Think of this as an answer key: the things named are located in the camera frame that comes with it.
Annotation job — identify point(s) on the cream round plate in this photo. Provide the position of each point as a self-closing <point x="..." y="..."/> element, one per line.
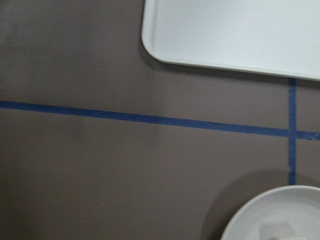
<point x="298" y="205"/>

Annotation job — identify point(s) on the white bear tray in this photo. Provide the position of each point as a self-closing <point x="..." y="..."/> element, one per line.
<point x="271" y="37"/>

